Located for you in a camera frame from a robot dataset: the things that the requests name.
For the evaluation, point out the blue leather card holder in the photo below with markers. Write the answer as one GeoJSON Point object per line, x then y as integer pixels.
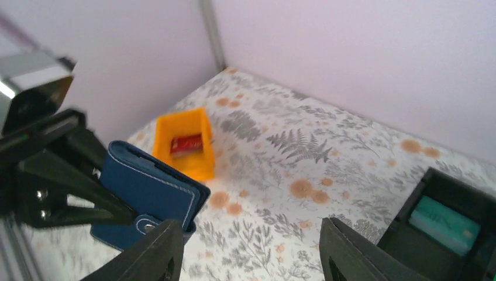
{"type": "Point", "coordinates": [156, 191]}

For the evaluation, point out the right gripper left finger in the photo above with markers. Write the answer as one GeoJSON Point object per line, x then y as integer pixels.
{"type": "Point", "coordinates": [157, 256]}

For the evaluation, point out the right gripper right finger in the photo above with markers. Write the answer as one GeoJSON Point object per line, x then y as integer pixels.
{"type": "Point", "coordinates": [346, 255]}

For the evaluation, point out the orange bin left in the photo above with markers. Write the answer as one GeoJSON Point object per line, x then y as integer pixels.
{"type": "Point", "coordinates": [199, 166]}

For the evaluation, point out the floral table mat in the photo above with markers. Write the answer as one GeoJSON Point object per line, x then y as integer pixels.
{"type": "Point", "coordinates": [284, 162]}

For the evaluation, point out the teal card stack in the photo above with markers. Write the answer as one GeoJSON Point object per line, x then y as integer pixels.
{"type": "Point", "coordinates": [448, 227]}

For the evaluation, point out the black bin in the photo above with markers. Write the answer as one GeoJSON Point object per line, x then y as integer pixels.
{"type": "Point", "coordinates": [421, 253]}

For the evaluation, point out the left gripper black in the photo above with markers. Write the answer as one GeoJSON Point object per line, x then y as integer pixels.
{"type": "Point", "coordinates": [47, 177]}

